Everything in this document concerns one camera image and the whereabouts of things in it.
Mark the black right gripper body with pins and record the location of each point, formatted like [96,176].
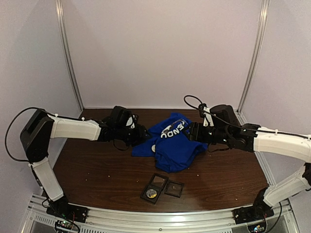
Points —
[196,133]

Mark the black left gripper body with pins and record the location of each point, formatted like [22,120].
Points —
[140,134]

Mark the blue printed t-shirt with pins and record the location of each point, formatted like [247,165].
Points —
[172,150]

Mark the small round badge brooch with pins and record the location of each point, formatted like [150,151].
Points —
[151,193]

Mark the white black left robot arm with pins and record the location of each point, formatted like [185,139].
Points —
[43,127]

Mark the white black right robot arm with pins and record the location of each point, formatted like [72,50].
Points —
[221,126]

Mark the black display box upper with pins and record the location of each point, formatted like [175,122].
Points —
[158,180]

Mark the black display box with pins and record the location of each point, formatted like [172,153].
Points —
[158,180]
[154,200]
[174,188]

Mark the black display box lower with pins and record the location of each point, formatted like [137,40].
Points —
[154,200]

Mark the black display box right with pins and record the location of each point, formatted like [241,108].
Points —
[174,188]

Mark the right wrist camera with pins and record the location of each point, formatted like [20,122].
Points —
[204,112]

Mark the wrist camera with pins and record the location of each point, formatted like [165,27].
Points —
[204,112]
[122,117]

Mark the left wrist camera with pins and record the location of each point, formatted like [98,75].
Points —
[122,117]

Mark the right aluminium frame post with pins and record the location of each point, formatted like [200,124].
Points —
[262,22]

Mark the aluminium frame post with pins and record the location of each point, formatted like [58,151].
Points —
[67,55]
[262,22]

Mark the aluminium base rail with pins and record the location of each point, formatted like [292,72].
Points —
[169,215]

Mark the left aluminium frame post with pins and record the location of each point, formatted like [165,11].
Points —
[67,55]

